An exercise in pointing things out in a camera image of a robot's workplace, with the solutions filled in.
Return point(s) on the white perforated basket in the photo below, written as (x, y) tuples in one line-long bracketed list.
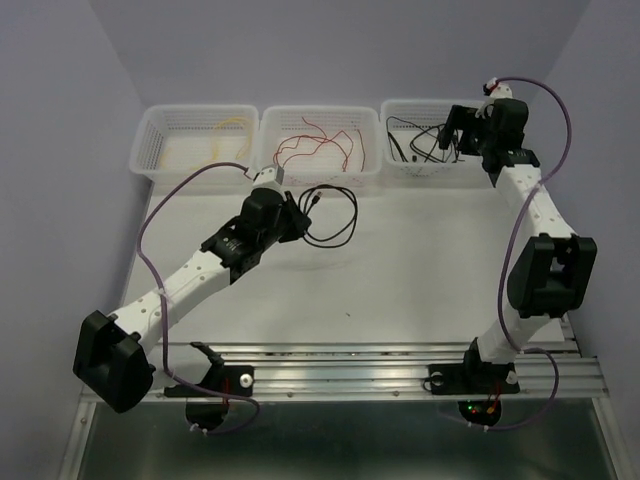
[(172, 141), (410, 128), (316, 144)]

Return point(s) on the left white perforated basket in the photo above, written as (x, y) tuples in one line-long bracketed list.
[(172, 141)]

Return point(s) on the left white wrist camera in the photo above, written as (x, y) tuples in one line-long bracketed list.
[(269, 177)]

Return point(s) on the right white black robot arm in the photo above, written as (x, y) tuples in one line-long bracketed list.
[(547, 265)]

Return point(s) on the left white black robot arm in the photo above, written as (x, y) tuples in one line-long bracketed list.
[(112, 350)]

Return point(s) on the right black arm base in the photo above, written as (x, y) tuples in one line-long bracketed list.
[(481, 384)]

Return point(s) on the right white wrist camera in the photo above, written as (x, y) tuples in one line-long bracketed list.
[(495, 89)]

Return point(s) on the right white perforated basket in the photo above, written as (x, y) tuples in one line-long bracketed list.
[(410, 128)]

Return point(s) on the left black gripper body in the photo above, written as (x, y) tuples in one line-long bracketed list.
[(290, 227)]

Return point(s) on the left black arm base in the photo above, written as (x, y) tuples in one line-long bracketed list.
[(220, 381)]

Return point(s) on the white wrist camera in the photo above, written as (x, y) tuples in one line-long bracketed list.
[(269, 177), (495, 89)]

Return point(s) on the aluminium extrusion rail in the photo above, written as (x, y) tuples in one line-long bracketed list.
[(395, 371)]

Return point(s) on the middle white perforated basket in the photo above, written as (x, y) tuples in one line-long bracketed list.
[(316, 144)]

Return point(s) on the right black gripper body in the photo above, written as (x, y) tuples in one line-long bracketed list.
[(476, 136)]

